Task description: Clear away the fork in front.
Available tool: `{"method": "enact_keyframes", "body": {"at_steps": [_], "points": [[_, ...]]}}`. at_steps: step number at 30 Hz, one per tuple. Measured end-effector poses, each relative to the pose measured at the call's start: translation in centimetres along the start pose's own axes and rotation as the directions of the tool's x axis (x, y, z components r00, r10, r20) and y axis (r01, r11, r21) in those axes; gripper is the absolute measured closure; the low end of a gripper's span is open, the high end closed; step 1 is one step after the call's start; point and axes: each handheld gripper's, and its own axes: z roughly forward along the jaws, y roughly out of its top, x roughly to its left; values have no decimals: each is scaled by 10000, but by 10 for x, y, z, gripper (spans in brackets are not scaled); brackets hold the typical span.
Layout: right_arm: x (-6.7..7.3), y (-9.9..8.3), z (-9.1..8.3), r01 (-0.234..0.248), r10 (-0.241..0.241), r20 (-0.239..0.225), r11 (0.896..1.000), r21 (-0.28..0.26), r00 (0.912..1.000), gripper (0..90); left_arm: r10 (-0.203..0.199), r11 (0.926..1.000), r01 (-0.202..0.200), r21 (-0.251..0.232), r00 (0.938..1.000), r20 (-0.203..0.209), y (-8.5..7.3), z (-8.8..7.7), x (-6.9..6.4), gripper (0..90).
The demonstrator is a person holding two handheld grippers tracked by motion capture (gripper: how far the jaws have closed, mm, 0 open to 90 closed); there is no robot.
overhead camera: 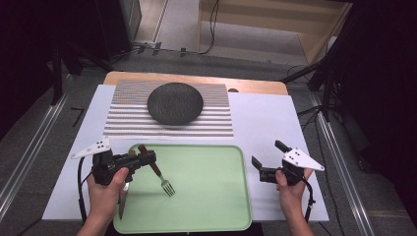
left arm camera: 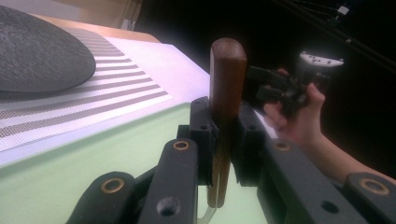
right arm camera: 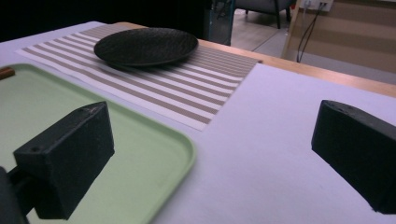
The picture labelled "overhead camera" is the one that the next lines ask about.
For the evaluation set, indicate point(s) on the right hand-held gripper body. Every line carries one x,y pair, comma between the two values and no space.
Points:
301,160

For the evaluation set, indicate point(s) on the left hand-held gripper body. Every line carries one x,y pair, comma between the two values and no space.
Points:
101,167

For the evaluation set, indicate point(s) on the light green tray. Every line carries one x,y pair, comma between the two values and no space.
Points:
203,190

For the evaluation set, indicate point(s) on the person's left hand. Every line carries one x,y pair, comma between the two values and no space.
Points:
103,196

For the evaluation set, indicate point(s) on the person's right hand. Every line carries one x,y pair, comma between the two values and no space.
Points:
291,196

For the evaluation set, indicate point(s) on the white table sheet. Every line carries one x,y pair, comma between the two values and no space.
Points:
265,131

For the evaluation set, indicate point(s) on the striped placemat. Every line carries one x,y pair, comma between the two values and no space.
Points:
121,129

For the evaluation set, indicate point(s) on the dark round plate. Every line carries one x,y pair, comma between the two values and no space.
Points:
175,103

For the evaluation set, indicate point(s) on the wooden table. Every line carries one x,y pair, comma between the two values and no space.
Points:
255,87

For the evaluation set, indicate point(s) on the small dark round grommet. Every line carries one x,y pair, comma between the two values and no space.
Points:
233,90

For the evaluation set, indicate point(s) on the black metal stand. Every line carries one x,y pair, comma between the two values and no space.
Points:
326,85
57,75

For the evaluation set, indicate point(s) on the white power strip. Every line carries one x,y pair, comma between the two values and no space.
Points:
144,42

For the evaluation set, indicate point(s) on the light wooden shelf unit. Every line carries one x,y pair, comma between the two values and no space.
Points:
308,19

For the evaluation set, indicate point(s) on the dark cabinet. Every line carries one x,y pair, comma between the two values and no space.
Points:
114,26

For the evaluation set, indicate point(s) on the metal floor rail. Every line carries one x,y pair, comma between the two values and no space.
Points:
36,137
341,164

